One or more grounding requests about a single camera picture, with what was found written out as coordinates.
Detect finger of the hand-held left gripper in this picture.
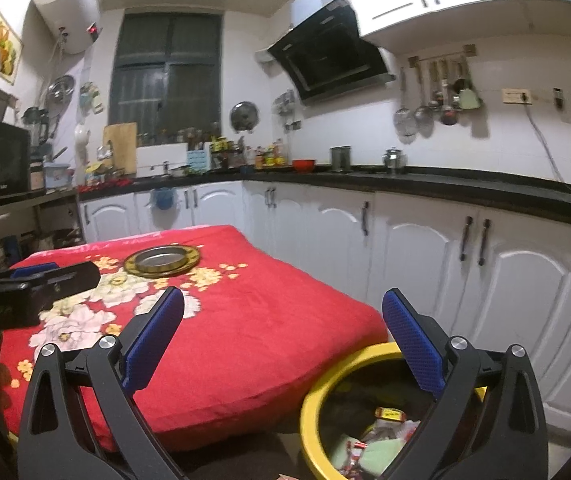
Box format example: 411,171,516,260
0,261,60,291
25,260,102,306

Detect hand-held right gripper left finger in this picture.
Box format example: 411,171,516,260
16,286,188,480

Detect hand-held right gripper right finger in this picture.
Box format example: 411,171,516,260
382,287,549,480

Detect light green packet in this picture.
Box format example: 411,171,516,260
333,435,402,476

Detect yellow-rimmed black trash bin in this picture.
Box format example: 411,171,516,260
299,342,489,480

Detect metal kitchen shelf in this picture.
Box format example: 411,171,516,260
0,187,86,271

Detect white lower kitchen cabinets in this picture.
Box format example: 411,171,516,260
79,180,571,433

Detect gold-rimmed metal plate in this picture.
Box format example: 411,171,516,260
122,245,201,278

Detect light blue plastic container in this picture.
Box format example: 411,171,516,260
44,162,72,190

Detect red floral blanket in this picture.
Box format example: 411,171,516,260
0,225,391,453

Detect blue hanging pouch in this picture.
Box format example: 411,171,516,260
150,187,176,211

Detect wooden cutting board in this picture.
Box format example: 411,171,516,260
102,122,138,176

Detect blender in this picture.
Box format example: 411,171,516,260
21,107,50,148

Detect light blue utensil holder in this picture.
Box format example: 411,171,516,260
186,150,212,173

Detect black kitchen countertop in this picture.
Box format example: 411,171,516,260
78,165,571,236

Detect metal teapot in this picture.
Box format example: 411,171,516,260
383,147,409,175

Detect hanging metal pan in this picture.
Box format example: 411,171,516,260
45,75,76,106

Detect spice jar rack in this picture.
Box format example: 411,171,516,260
210,136,246,168

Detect metal canister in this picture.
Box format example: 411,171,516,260
330,146,353,173

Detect group of condiment bottles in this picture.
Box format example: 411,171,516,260
254,141,289,168

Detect dark kitchen window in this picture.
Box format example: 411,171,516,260
109,10,223,136

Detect hanging metal pot lid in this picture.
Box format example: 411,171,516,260
229,101,259,133

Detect row of hanging kitchen utensils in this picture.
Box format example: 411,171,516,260
393,57,483,138

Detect white water heater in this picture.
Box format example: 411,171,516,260
32,0,102,55

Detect black range hood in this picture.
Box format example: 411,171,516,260
266,0,397,106

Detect black power cable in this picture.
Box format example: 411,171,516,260
525,102,571,193

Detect metal utensil rail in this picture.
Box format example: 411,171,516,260
408,44,479,68

